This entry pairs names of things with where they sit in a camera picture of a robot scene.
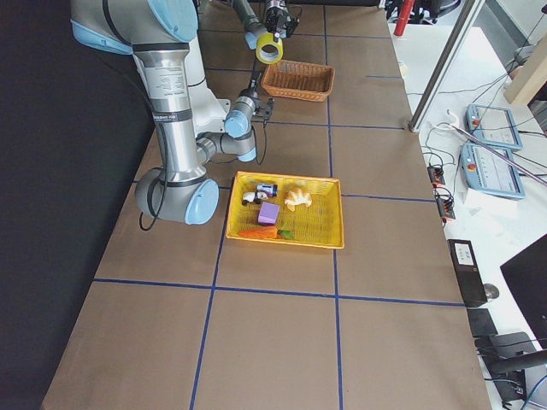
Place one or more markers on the purple foam block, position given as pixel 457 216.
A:
pixel 268 214

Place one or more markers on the toy carrot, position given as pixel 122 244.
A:
pixel 266 232

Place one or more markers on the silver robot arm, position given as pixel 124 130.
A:
pixel 192 124
pixel 253 25

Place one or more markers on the black monitor stand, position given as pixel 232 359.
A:
pixel 513 356

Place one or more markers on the red cylinder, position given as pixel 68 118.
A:
pixel 403 14

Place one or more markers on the yellow tape roll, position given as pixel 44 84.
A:
pixel 267 50

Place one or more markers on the upper teach pendant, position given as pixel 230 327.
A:
pixel 493 126

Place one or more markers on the black monitor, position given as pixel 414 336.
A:
pixel 525 275

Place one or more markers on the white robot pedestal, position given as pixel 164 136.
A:
pixel 208 112

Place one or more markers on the aluminium frame post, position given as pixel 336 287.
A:
pixel 456 39

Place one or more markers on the brown wicker basket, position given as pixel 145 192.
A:
pixel 299 80

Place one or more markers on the black power box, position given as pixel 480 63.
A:
pixel 467 273

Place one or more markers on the toy panda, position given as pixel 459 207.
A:
pixel 256 197

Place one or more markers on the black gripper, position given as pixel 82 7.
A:
pixel 273 13
pixel 254 86

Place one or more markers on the black power strip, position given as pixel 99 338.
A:
pixel 443 197

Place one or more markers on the teach pendant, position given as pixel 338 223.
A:
pixel 493 126
pixel 486 172

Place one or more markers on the lower teach pendant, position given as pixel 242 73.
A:
pixel 486 172

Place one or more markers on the yellow wicker basket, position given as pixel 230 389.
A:
pixel 321 225

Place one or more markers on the toy croissant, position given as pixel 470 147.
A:
pixel 297 196

